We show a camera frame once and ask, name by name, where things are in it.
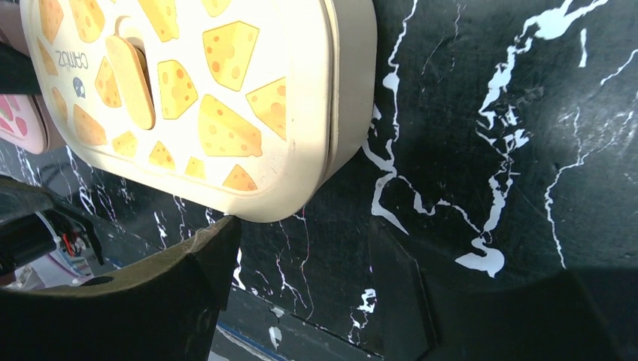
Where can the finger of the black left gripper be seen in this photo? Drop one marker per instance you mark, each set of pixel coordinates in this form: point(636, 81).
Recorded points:
point(18, 75)

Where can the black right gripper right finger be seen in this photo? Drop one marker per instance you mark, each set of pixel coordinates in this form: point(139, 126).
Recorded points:
point(578, 314)

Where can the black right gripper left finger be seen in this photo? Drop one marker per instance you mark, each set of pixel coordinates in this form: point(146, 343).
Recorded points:
point(163, 307)

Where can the pink lunch box lid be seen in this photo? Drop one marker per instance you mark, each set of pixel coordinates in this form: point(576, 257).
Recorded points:
point(26, 123)

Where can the beige lunch box lid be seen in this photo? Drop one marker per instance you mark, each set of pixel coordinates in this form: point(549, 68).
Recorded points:
point(223, 103)

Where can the beige lunch box tray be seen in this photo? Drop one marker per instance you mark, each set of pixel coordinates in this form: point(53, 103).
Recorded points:
point(355, 43)

